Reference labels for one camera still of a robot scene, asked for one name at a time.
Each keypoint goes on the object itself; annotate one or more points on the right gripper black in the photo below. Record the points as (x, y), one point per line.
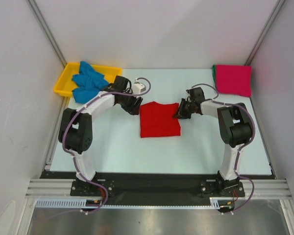
(181, 114)

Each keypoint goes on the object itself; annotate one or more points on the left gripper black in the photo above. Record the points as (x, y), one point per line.
(134, 108)

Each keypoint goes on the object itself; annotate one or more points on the red t shirt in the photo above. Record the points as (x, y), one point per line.
(156, 120)

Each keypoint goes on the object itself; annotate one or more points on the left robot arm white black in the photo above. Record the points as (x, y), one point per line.
(76, 128)

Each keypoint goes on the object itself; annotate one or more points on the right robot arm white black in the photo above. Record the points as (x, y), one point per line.
(237, 130)

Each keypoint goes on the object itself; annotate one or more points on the blue t shirt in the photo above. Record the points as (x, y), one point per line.
(89, 83)

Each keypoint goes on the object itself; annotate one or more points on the folded magenta t shirt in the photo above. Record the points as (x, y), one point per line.
(232, 79)

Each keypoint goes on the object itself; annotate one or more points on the yellow plastic tray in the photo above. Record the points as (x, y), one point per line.
(65, 85)

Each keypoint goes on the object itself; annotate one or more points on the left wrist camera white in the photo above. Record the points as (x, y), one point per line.
(138, 87)

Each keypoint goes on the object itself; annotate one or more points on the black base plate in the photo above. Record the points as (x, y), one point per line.
(158, 198)

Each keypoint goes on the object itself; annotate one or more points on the grey slotted cable duct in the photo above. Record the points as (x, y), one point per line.
(213, 203)

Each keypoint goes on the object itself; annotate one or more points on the aluminium frame rail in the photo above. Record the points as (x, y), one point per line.
(66, 182)

